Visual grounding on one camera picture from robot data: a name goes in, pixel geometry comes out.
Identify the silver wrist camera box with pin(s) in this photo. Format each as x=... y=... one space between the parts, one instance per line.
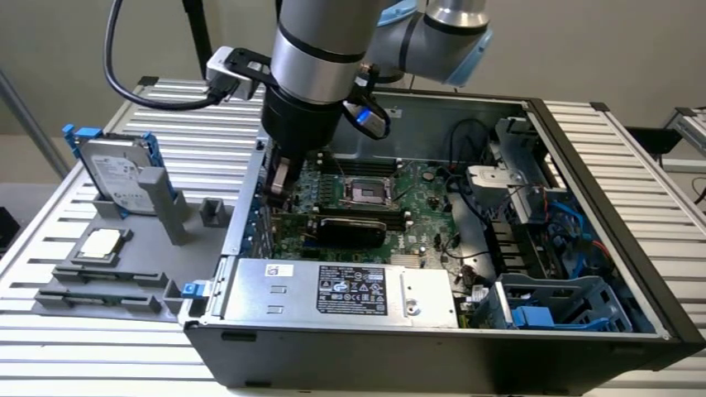
x=232 y=72

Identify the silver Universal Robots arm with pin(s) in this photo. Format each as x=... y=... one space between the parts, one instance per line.
x=314 y=49

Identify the silver chipset heatsink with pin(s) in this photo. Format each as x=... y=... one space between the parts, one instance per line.
x=409 y=261

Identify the silver power supply unit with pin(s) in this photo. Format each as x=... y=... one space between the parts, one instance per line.
x=342 y=291

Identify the silver drive cage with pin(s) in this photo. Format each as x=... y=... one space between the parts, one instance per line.
x=513 y=173

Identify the grey blue disk bay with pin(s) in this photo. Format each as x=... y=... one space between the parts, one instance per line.
x=557 y=302

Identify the blue case latch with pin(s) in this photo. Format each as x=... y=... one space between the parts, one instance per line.
x=193 y=288

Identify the hard disk blue caddy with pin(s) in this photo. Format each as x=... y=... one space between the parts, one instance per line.
x=117 y=173

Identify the silver CPU chip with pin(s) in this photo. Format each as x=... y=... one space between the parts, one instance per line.
x=101 y=244

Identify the green motherboard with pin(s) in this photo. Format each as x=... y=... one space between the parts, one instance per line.
x=425 y=231

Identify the black tripod pole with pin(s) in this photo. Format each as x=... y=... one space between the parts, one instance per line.
x=200 y=37

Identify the black graphics card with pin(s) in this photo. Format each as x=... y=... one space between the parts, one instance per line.
x=348 y=231

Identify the black RAM slot bank short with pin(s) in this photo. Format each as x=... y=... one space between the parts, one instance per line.
x=395 y=219

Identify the CPU socket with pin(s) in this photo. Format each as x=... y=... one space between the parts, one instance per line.
x=368 y=191

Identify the black open PC case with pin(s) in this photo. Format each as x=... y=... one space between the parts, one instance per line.
x=420 y=351

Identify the black RAM slot bank long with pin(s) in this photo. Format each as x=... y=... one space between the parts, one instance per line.
x=358 y=166

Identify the grey parts rack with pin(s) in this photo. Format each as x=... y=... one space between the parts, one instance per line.
x=166 y=231

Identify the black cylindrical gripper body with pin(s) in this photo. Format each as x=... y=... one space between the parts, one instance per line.
x=298 y=120

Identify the coin cell battery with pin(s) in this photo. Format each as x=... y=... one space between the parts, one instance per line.
x=431 y=175

